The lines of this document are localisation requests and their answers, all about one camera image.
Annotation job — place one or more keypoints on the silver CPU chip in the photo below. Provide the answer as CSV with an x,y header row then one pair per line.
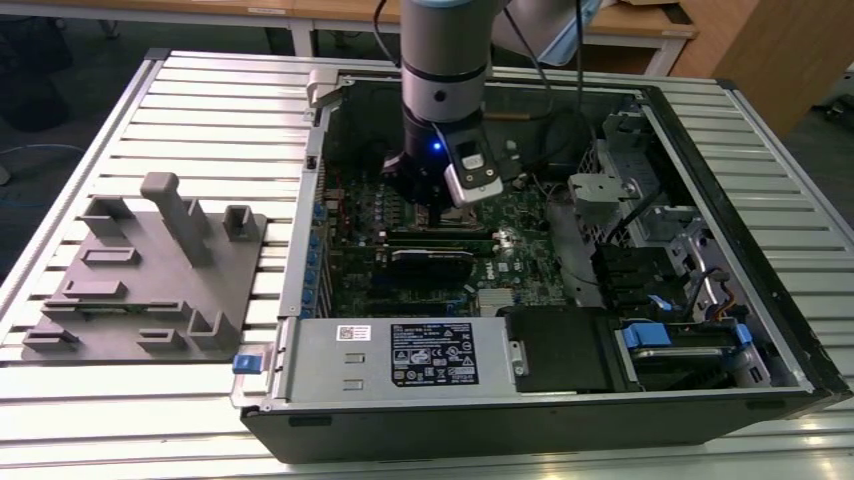
x,y
459,214

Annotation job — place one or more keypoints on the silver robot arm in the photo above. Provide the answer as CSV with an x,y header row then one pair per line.
x,y
443,50

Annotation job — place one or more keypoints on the metal CPU socket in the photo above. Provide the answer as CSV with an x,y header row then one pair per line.
x,y
467,222

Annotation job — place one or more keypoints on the black RAM slot white clips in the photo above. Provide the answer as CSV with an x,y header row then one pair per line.
x,y
467,234

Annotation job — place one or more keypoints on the green RAM stick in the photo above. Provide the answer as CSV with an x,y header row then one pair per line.
x,y
440,246

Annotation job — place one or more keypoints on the black graphics card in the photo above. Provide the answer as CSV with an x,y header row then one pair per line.
x,y
433,265

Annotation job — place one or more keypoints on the green motherboard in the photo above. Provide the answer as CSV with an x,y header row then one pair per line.
x,y
527,250

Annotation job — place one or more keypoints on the small silver chipset heatsink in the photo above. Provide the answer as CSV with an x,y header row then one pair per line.
x,y
496,297

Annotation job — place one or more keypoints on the grey power supply unit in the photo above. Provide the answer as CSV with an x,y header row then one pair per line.
x,y
320,360

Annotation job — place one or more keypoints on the black plastic shroud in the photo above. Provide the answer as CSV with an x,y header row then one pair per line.
x,y
560,350

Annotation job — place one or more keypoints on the wooden desk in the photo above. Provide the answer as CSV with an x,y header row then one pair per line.
x,y
647,25

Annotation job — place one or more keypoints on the blue plastic case latch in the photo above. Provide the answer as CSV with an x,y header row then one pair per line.
x,y
245,364

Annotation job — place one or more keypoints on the grey parts rack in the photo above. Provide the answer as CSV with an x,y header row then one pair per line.
x,y
153,310

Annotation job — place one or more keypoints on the blue disk carrier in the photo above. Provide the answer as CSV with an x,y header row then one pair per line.
x,y
647,334

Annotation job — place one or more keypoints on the black PC case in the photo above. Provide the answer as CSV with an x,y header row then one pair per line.
x,y
467,435

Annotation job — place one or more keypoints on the black hard disk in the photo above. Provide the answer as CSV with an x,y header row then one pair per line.
x,y
674,367

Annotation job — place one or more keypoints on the black office chair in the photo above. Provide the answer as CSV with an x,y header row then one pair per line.
x,y
33,75

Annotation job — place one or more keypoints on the wooden cabinet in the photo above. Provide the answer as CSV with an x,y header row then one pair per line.
x,y
787,45

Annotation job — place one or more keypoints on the office chair base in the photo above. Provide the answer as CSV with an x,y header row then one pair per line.
x,y
842,105

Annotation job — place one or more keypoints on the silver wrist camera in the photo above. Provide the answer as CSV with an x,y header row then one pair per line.
x,y
473,190

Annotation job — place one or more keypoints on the grey metal drive bracket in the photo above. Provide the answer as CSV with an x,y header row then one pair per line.
x,y
596,192

